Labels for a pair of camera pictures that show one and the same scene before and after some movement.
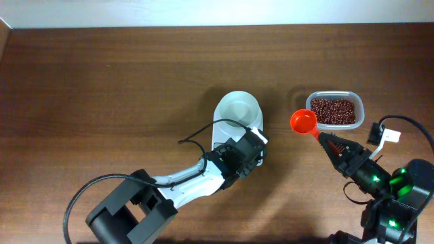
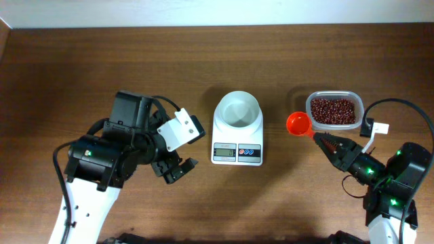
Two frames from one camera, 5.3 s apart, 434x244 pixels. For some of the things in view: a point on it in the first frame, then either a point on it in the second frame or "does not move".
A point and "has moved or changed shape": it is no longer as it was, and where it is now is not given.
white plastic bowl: (239, 110) does not move
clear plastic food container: (336, 110) does not move
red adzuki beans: (333, 111) does not move
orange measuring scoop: (304, 120) has moved or changed shape
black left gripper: (247, 169) -> (164, 168)
